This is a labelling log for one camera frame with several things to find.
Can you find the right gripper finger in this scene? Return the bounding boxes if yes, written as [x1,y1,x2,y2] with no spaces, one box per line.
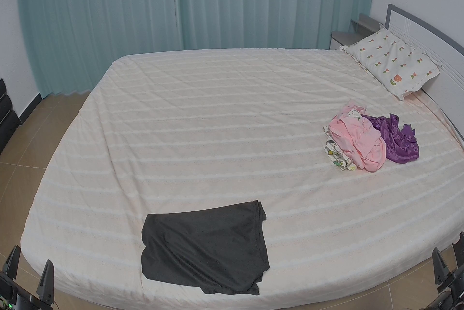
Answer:
[450,232,464,267]
[432,248,451,286]

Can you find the pink frilled garment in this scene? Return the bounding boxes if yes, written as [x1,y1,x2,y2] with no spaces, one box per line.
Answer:
[341,99,368,118]

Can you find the white printed pillow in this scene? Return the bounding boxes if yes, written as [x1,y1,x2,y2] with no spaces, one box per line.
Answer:
[340,27,441,101]

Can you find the bed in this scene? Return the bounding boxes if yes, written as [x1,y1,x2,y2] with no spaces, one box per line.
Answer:
[20,4,464,310]

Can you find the white printed garment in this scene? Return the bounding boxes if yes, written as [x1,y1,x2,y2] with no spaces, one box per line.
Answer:
[323,109,364,171]

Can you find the purple satin garment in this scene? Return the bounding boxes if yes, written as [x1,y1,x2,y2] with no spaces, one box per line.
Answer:
[361,113,420,163]

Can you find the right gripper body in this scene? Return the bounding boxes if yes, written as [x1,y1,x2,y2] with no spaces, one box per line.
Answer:
[436,263,464,310]

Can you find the black T-shirt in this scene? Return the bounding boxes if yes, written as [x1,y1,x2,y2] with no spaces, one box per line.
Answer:
[141,200,271,296]

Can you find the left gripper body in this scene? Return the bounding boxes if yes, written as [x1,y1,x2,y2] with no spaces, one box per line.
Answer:
[0,270,55,310]

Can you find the grey bedside table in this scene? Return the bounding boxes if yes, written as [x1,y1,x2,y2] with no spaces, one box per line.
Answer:
[331,13,384,50]

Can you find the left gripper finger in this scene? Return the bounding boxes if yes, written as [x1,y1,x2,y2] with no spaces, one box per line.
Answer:
[36,259,55,305]
[2,245,22,281]

